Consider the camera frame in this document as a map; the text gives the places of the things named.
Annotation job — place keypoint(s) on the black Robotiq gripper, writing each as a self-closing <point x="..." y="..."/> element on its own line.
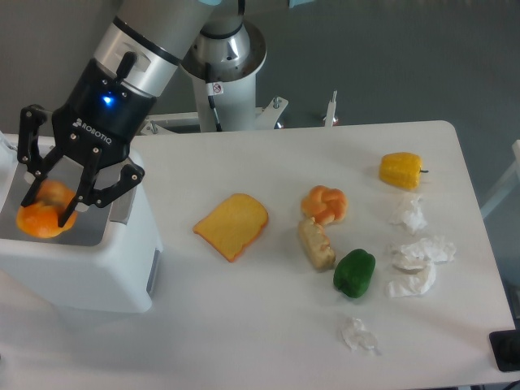
<point x="95" y="125"/>

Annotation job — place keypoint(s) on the long orange bread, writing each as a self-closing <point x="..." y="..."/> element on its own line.
<point x="41" y="218"/>

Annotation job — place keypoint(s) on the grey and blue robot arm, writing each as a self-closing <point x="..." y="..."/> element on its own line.
<point x="158" y="34"/>

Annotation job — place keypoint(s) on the white trash can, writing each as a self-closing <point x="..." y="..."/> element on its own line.
<point x="107" y="261"/>

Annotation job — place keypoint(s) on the beige bread chunk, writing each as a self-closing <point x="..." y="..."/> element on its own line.
<point x="316" y="244"/>

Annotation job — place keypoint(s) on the yellow toast slice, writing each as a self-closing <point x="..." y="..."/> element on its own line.
<point x="233" y="225"/>

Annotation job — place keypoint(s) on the braided orange bun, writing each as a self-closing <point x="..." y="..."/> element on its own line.
<point x="325" y="205"/>

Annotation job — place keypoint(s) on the green bell pepper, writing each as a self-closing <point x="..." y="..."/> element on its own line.
<point x="353" y="273"/>

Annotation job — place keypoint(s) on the yellow bell pepper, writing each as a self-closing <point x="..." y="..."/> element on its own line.
<point x="402" y="170"/>

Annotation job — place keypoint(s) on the crumpled white tissue bottom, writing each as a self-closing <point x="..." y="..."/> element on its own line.
<point x="356" y="336"/>

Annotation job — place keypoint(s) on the crumpled white tissue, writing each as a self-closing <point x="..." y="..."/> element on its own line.
<point x="422" y="253"/>
<point x="409" y="214"/>
<point x="414" y="284"/>
<point x="356" y="336"/>

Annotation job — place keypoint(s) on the crumpled white tissue top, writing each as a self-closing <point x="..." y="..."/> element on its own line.
<point x="409" y="214"/>

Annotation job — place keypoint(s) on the crumpled white tissue lower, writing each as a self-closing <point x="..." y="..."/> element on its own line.
<point x="414" y="284"/>

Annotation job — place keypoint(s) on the crumpled white tissue middle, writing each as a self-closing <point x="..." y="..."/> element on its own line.
<point x="422" y="253"/>

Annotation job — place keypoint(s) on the black device at edge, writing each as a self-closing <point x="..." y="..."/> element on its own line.
<point x="505" y="348"/>

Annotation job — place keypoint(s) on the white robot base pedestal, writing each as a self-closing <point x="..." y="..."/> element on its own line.
<point x="223" y="70"/>

